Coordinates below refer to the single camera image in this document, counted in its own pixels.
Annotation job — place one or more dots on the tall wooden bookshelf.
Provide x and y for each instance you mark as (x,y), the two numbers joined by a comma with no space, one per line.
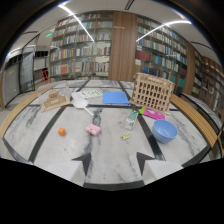
(80,46)

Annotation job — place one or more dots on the small yellow green eraser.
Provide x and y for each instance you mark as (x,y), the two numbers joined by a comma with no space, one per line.
(125,136)

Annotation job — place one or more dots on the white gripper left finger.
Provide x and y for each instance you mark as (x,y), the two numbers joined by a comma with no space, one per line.
(71,169)

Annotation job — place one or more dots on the blue folder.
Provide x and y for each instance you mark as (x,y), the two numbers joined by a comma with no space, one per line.
(115,98)

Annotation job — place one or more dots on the small orange cube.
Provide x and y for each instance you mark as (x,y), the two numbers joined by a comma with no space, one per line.
(61,132)

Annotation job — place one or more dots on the light blue plastic bowl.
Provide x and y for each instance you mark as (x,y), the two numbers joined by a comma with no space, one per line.
(164,130)

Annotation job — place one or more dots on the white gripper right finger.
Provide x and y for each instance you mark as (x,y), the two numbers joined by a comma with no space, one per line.
(157,169)

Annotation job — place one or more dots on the long wooden bookshelf wall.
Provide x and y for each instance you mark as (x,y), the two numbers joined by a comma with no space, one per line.
(161,55)

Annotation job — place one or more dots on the wooden lattice building model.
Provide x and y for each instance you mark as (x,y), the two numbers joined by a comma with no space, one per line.
(152,92)

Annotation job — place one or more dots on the wooden bench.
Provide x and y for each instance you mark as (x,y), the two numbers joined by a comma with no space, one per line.
(195,117)

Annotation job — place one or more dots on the red step stool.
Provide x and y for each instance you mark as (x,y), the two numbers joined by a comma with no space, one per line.
(44,76)

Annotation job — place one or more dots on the pink green booklet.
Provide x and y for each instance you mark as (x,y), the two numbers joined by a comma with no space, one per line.
(152,113)

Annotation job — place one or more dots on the white printed sheet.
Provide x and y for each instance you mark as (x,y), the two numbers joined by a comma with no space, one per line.
(88,93)

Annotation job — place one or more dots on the pink toy block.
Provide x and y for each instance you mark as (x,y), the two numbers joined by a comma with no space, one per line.
(93,129)

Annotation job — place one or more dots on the green white milk carton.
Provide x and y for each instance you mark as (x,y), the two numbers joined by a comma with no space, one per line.
(131,120)

